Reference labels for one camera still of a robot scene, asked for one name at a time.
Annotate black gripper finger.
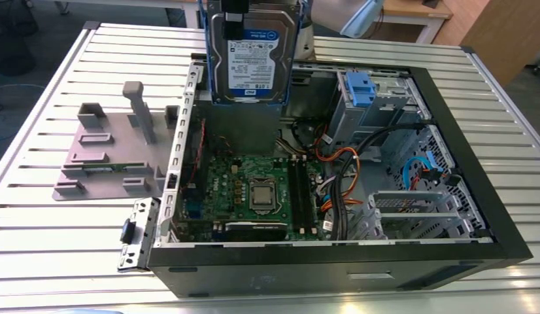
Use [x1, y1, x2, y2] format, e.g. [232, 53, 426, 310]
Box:
[220, 0, 248, 42]

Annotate hard disk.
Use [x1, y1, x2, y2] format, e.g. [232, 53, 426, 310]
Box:
[198, 0, 305, 105]

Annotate metal disk bay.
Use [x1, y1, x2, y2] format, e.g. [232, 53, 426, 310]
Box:
[366, 189, 488, 241]

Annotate grey power supply unit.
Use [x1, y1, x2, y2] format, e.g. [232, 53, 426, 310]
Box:
[193, 90, 284, 157]

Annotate blue plastic drive latch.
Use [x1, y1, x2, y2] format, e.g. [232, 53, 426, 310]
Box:
[345, 71, 377, 107]

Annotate metal drive cage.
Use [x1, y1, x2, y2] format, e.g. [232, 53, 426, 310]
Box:
[328, 68, 432, 161]

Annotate green motherboard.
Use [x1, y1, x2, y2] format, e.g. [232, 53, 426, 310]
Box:
[177, 153, 336, 243]

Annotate grey parts rack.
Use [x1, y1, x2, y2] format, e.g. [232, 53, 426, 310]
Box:
[50, 80, 182, 203]

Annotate silver CPU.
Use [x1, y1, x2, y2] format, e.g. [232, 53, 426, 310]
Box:
[250, 186, 274, 204]

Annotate black office chair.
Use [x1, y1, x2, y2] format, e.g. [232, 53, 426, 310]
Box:
[0, 9, 38, 77]

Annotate green RAM stick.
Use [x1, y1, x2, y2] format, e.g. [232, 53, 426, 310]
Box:
[81, 163, 128, 174]

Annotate CPU socket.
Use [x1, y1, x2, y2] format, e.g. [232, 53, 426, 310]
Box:
[246, 177, 280, 215]

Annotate black graphics card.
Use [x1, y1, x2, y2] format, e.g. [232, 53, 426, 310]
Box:
[212, 220, 290, 243]

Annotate wooden cabinet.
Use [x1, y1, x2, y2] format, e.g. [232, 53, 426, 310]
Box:
[433, 0, 540, 88]

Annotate metal expansion slot latch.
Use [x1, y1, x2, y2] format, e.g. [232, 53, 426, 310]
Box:
[116, 196, 162, 272]

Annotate black open PC case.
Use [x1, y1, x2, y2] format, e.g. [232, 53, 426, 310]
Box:
[116, 52, 534, 299]

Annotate orange yellow wire bundle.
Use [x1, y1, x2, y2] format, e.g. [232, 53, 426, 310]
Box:
[314, 147, 366, 213]

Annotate thick black cables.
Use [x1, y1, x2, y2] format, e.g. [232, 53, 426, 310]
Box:
[328, 122, 432, 241]

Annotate blue data wire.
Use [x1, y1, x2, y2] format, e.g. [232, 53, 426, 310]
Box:
[402, 150, 440, 192]

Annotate black power connector wire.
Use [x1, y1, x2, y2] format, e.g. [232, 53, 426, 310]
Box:
[420, 168, 465, 188]

